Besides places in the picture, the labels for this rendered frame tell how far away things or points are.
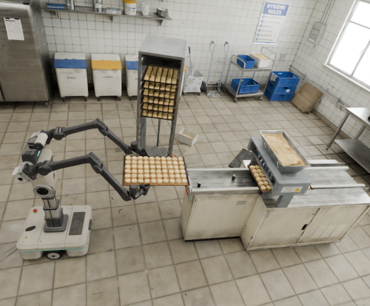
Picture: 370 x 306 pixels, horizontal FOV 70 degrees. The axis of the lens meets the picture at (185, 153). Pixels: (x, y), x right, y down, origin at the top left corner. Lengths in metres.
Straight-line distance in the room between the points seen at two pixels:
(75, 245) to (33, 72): 3.21
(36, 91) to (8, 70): 0.50
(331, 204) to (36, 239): 3.01
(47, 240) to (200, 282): 1.62
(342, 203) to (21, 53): 4.94
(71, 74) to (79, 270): 3.56
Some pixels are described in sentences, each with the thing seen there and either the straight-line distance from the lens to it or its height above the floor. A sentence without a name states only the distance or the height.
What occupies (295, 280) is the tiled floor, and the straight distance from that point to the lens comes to 3.48.
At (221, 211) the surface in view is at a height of 0.58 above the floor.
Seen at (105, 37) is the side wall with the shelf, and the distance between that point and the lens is 5.92.
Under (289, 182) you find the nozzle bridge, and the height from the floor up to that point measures 1.18.
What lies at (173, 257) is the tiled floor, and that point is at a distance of 3.18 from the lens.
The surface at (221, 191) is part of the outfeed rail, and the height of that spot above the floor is 0.88.
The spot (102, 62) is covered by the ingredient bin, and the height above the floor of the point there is 0.75.
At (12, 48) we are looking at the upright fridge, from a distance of 5.18.
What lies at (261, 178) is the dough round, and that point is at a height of 0.92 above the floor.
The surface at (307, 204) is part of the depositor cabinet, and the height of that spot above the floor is 0.84.
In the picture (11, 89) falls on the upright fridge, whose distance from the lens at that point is 5.48.
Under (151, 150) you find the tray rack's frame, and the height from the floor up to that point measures 0.15.
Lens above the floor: 2.74
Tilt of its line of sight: 38 degrees down
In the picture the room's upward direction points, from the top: 10 degrees clockwise
